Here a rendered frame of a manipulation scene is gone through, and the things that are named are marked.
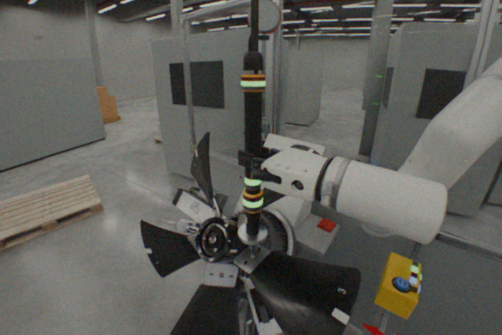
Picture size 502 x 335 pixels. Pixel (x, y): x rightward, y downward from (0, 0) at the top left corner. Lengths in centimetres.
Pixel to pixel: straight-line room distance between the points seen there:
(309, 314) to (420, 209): 32
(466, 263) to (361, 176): 105
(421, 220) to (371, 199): 6
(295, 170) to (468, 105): 28
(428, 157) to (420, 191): 11
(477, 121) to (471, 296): 114
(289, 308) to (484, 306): 111
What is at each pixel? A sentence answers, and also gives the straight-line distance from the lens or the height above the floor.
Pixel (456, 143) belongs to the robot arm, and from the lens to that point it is 39.
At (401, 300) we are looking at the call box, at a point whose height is 105.
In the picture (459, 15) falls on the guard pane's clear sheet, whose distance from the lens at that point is 105.
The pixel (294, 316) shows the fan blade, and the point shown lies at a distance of 53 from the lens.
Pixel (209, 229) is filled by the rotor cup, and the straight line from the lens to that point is 61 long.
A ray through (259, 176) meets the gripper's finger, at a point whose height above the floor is 147.
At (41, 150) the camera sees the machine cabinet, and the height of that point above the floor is 21.
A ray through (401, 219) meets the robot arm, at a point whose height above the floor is 147.
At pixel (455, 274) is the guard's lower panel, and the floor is 81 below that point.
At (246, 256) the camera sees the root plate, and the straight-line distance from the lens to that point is 60.
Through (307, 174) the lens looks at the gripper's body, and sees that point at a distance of 33.
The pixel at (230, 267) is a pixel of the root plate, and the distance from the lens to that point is 66.
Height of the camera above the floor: 164
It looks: 21 degrees down
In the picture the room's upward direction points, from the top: straight up
